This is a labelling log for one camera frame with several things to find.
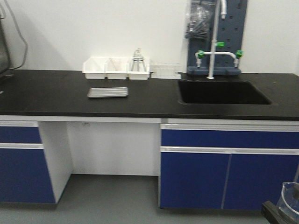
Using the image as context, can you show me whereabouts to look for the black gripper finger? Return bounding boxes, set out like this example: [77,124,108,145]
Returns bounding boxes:
[261,201,299,224]

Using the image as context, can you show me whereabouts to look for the clear glass beaker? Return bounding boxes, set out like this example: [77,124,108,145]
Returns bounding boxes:
[277,182,299,223]

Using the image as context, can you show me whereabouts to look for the silver metal tray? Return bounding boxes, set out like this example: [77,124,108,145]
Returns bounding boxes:
[87,87,128,98]

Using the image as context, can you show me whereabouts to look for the blue base cabinet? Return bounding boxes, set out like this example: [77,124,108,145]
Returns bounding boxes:
[159,119,299,210]
[0,116,73,204]

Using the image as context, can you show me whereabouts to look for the black sink basin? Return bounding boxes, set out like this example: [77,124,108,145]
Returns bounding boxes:
[178,80,271,105]

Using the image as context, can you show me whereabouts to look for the white lab faucet green knobs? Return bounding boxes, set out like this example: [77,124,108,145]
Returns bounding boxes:
[195,0,243,79]

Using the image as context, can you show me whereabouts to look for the white test tube rack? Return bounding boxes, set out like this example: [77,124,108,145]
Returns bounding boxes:
[150,60,181,79]

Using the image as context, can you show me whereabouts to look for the white right storage bin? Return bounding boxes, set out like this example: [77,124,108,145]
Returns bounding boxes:
[127,58,150,80]

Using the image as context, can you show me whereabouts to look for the white storage bin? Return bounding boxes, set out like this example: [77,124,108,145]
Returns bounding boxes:
[127,58,150,80]
[82,56,108,79]
[106,57,129,80]

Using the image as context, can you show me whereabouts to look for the plastic bag of pegs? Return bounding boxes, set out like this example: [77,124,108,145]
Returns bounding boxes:
[185,0,215,40]

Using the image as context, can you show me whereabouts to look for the blue pegboard drying rack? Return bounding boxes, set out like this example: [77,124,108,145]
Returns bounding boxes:
[187,0,247,76]

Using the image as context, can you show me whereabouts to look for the glass alcohol lamp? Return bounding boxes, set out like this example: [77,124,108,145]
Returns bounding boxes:
[133,48,144,62]

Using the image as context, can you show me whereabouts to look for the white middle storage bin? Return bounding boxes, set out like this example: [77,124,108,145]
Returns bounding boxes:
[106,57,129,80]

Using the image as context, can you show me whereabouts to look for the white left storage bin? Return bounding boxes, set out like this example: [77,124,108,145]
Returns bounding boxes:
[82,56,108,79]

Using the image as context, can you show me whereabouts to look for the black wire tripod stand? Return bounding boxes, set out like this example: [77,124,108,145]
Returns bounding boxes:
[130,60,147,72]

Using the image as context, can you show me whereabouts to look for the grey hose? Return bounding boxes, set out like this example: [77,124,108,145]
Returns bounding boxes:
[4,0,28,70]

